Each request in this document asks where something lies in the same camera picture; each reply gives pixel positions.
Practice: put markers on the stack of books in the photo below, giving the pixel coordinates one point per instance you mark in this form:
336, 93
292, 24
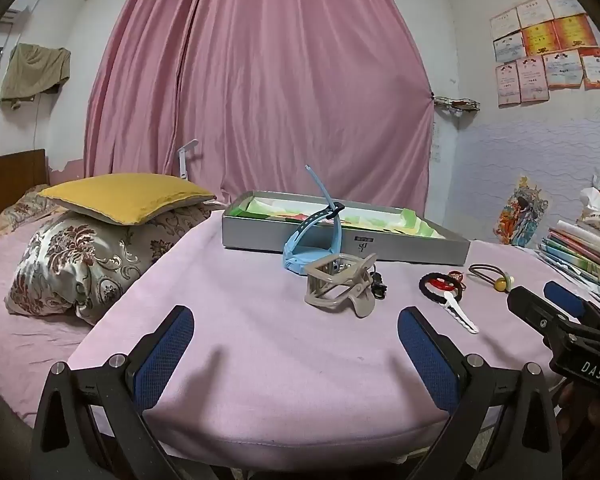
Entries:
580, 252

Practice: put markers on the wooden headboard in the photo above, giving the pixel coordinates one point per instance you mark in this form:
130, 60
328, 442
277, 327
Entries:
10, 175

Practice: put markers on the white folding bracket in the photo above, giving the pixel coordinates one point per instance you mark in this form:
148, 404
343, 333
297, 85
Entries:
183, 160

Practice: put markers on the blue wristwatch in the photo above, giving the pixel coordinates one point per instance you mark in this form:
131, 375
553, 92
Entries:
294, 260

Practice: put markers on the white wavy hair clip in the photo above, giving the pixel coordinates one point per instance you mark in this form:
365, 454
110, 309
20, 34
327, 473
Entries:
460, 316

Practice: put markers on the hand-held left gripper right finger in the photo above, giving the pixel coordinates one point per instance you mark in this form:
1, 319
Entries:
430, 360

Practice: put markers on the yellow pillow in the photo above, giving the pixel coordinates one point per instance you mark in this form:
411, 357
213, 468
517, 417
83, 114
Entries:
120, 197

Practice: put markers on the grey box with colourful lining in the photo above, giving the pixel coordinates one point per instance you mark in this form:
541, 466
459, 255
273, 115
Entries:
260, 237

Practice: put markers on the small black clip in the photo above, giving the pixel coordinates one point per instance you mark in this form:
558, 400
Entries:
379, 287

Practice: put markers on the pink table blanket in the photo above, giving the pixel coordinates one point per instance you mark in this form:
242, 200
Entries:
280, 360

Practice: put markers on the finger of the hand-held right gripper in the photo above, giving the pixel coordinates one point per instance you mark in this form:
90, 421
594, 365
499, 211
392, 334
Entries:
562, 297
532, 310

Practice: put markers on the group of wall certificates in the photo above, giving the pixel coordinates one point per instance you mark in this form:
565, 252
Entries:
555, 45

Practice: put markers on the colourful printed bag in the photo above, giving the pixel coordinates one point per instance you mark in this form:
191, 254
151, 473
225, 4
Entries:
522, 215

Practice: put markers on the white air conditioner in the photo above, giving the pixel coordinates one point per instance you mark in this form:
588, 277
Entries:
14, 16

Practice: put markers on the beige floral quilt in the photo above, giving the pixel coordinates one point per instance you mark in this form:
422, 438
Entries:
10, 217

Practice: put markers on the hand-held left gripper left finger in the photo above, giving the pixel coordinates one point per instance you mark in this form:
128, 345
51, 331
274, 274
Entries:
162, 355

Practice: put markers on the beige hair claw clip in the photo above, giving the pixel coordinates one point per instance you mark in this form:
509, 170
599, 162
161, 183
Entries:
325, 297

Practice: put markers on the olive hanging cloth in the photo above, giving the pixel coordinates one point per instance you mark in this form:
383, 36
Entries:
35, 72

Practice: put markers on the small red hair clip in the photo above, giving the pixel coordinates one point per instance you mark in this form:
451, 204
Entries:
457, 276

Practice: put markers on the floral satin pillow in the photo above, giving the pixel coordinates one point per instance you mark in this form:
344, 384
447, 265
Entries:
80, 260

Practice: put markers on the pink bed sheet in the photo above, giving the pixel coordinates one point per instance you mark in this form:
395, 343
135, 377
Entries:
10, 340

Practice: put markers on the pink curtain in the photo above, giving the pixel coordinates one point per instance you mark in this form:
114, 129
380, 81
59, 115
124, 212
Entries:
260, 85

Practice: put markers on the person's right hand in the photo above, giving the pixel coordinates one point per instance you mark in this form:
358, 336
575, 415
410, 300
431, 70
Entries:
580, 410

